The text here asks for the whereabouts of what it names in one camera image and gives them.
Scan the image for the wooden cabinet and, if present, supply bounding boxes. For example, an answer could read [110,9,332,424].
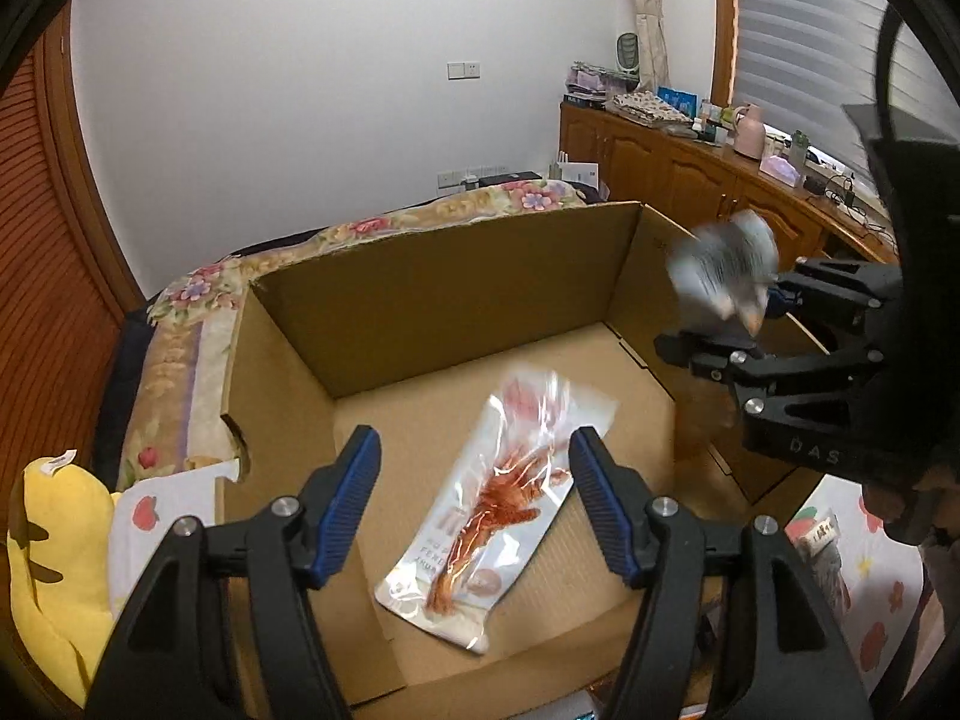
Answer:
[559,101,901,263]

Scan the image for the white wall outlet strip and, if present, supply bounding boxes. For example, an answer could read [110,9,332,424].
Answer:
[437,163,511,188]

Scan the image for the small wrapped snack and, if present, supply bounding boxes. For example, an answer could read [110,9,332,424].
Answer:
[796,508,845,552]

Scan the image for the strawberry print bed sheet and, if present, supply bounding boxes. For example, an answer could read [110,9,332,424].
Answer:
[109,461,931,720]

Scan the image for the small desk fan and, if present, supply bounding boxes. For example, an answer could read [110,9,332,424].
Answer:
[616,31,644,87]

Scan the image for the cables on cabinet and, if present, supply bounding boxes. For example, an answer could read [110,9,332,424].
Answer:
[806,172,893,233]

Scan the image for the wooden window frame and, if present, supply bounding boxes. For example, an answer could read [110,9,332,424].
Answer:
[712,0,740,102]

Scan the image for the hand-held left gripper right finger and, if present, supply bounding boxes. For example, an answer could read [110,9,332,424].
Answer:
[568,426,875,720]

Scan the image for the purple folded cloth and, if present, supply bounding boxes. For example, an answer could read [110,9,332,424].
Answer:
[566,60,638,98]

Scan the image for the pink tissue box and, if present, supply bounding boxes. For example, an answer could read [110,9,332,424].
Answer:
[760,154,805,187]

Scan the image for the dark clothing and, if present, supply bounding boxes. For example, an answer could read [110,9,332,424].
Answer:
[919,540,960,698]

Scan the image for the pink kettle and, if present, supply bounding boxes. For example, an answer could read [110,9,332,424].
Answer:
[733,103,767,160]

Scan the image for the silver snack packet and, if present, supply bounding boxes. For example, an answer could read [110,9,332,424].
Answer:
[666,210,781,335]

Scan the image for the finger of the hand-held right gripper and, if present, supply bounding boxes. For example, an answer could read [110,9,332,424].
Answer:
[654,330,886,421]
[766,256,901,331]

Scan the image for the clear packet of red snack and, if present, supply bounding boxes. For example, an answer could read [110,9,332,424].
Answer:
[373,364,617,655]

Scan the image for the beige curtain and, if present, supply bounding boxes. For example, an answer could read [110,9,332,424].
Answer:
[600,0,668,95]

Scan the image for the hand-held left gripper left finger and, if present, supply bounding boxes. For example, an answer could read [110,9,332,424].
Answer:
[86,425,410,720]

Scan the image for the yellow plush toy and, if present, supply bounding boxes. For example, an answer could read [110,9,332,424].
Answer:
[7,450,125,710]

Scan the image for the grey window blind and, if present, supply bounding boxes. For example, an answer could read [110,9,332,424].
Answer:
[731,0,901,188]

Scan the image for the floral fabric bundle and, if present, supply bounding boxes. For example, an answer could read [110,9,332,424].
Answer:
[606,90,691,125]

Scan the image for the person's right hand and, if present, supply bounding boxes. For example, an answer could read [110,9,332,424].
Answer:
[919,465,960,542]

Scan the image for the floral blanket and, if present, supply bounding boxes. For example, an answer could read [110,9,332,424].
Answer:
[116,178,590,492]

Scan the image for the wooden slatted door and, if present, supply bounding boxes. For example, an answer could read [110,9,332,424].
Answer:
[0,4,143,511]

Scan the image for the cardboard box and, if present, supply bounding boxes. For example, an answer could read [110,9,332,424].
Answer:
[216,200,833,713]

